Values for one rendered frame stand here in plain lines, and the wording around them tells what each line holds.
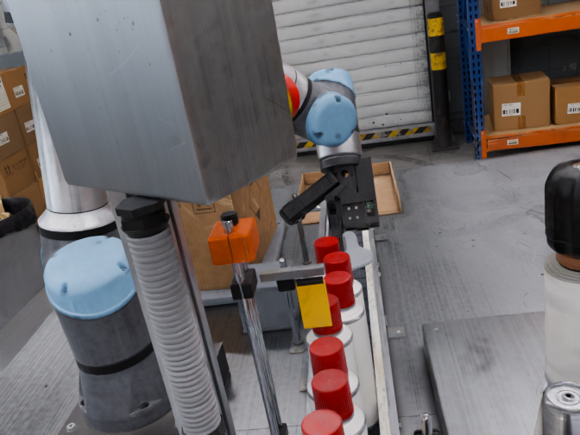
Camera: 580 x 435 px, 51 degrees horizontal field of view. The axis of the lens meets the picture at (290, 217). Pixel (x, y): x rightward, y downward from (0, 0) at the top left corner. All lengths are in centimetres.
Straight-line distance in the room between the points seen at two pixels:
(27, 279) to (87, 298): 237
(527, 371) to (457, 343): 11
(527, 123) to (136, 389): 386
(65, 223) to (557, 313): 65
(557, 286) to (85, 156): 50
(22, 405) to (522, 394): 78
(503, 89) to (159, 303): 403
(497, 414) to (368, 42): 424
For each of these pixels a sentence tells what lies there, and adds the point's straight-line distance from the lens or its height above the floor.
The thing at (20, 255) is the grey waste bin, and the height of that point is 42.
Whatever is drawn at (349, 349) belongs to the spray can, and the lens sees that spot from 67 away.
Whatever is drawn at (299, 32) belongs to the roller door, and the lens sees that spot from 490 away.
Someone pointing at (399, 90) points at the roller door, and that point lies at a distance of 493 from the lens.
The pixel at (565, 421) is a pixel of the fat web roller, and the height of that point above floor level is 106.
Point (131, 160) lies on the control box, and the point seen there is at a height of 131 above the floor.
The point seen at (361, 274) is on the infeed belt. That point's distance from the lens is 113.
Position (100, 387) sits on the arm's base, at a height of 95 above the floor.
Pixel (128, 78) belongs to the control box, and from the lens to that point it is 40.
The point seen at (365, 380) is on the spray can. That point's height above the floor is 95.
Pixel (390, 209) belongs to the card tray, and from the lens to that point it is 152.
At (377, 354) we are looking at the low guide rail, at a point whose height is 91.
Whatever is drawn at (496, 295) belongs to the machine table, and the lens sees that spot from 114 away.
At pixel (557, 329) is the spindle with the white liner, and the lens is 75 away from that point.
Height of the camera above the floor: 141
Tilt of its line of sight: 22 degrees down
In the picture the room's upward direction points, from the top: 10 degrees counter-clockwise
